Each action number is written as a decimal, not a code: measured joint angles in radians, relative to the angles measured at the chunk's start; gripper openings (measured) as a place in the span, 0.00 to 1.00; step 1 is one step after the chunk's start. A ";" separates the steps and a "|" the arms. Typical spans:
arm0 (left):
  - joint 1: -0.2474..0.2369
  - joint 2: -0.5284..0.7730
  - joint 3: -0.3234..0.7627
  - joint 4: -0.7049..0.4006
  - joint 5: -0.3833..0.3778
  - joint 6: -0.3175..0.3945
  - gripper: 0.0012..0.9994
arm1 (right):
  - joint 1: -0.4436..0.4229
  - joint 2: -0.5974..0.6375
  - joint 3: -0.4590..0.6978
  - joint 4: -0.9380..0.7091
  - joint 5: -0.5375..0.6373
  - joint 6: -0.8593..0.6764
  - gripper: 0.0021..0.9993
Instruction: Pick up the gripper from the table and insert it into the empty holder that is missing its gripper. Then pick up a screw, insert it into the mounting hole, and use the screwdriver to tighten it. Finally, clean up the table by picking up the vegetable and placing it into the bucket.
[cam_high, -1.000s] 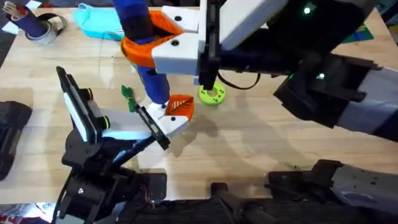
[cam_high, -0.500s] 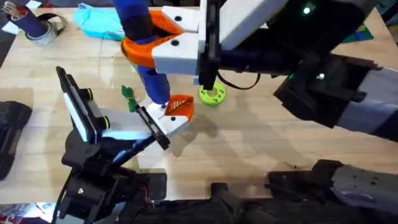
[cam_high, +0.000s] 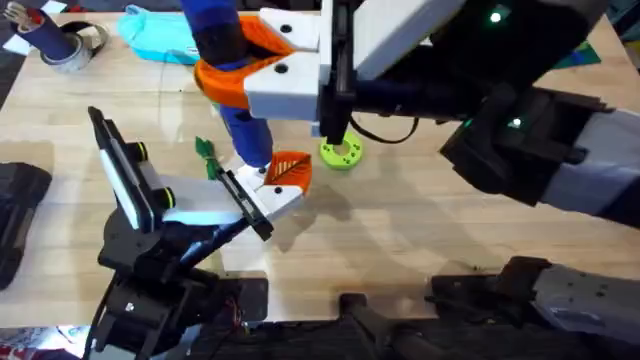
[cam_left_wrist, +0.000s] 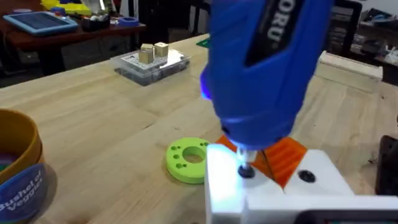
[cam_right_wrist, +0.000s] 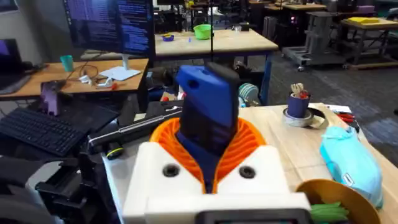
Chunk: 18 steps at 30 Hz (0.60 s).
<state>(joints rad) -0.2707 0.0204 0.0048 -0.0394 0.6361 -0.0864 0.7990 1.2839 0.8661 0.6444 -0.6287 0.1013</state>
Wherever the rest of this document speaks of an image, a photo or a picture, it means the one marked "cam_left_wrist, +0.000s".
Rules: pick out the black small container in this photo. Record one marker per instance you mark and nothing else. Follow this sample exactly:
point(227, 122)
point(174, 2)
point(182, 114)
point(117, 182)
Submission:
point(94, 22)

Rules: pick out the blue tape roll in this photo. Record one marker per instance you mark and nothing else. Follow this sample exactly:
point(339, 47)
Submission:
point(128, 21)

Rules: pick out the blue electric screwdriver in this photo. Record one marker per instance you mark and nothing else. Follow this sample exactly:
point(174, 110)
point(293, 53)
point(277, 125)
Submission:
point(264, 77)

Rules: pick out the yellow tub with blue label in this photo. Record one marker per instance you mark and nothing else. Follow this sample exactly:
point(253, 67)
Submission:
point(18, 168)

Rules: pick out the left gripper white and orange right finger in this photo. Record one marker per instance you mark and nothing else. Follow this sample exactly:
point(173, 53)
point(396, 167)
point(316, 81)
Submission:
point(317, 174)

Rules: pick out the dark wooden side table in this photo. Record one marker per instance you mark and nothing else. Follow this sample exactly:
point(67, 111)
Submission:
point(77, 39)

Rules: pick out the black box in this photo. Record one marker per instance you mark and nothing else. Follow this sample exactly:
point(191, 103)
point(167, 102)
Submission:
point(388, 168)

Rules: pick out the black chair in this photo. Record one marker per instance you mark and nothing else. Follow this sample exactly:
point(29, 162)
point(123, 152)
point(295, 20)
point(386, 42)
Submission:
point(343, 28)

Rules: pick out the left gripper white and orange left finger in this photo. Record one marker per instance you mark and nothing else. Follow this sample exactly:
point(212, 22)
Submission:
point(225, 186)

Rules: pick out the yellow board with blocks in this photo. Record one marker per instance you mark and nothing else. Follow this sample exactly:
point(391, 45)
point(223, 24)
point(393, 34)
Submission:
point(66, 6)

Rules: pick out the green cutting mat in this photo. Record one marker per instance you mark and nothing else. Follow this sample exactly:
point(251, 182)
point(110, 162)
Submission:
point(203, 43)

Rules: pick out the pale wooden plank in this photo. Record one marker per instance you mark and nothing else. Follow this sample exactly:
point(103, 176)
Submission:
point(348, 70)

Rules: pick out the blue flat tray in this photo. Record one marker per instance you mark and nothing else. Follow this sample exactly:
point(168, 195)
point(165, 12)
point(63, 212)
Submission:
point(40, 22)

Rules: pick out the clear plastic parts box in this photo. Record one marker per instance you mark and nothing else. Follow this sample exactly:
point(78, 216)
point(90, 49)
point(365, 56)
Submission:
point(152, 70)

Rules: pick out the green disc with holes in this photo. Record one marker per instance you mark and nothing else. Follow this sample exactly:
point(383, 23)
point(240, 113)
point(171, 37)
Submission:
point(177, 165)

